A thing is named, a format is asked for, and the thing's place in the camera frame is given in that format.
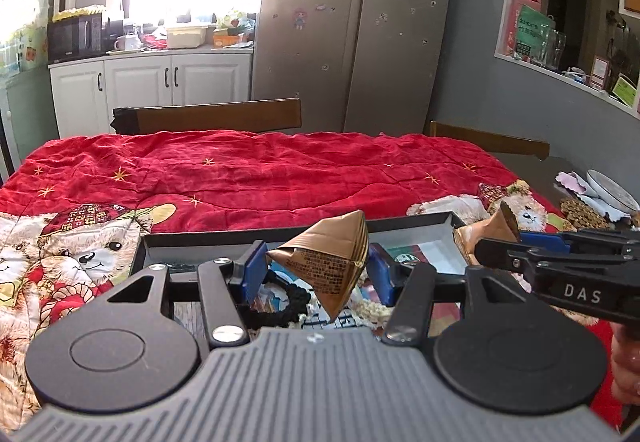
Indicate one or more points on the gold pyramid packet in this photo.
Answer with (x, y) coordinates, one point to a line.
(320, 262)

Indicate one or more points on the black hair scrunchie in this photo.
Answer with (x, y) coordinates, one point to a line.
(295, 307)

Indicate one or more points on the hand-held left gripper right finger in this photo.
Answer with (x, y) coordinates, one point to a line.
(384, 274)

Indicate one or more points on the pink scalloped cloth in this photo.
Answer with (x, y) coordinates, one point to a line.
(570, 182)

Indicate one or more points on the cream plastic container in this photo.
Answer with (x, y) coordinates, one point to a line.
(186, 37)

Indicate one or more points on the black tray box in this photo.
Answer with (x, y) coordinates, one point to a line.
(200, 244)

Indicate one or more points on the white teapot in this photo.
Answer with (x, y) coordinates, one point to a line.
(129, 42)

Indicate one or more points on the green printed bag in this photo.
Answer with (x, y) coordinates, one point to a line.
(532, 29)

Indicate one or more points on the silver refrigerator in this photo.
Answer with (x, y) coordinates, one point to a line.
(320, 72)

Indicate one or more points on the red bear-print blanket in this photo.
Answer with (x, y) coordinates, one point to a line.
(250, 172)

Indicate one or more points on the red box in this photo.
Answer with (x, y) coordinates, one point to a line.
(512, 17)

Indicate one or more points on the brown beaded mat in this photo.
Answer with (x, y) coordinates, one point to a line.
(585, 214)

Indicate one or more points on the orange box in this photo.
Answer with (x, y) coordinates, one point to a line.
(227, 41)

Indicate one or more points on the black microwave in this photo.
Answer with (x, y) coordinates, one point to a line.
(70, 39)

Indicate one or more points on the wooden chair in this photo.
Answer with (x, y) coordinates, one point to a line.
(210, 117)
(490, 139)

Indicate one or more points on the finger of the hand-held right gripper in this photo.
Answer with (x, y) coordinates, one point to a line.
(500, 257)
(542, 242)

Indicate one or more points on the green card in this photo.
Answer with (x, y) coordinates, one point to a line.
(625, 89)

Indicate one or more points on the glass pitcher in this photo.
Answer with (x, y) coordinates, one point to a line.
(552, 49)

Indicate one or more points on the pale green cabinet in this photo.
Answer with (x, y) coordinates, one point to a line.
(25, 122)

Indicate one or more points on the bear-print gold packet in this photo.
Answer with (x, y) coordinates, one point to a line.
(482, 234)

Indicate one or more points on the white wall shelf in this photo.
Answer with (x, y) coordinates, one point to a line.
(505, 37)

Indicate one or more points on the white kitchen cabinet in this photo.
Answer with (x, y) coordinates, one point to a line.
(140, 87)

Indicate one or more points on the girl fridge sticker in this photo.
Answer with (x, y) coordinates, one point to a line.
(300, 18)

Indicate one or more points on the pink card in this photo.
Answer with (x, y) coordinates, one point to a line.
(599, 72)

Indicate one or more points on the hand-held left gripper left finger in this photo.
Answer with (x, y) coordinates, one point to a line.
(252, 272)

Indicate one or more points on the person's right hand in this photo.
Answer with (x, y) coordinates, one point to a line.
(627, 362)

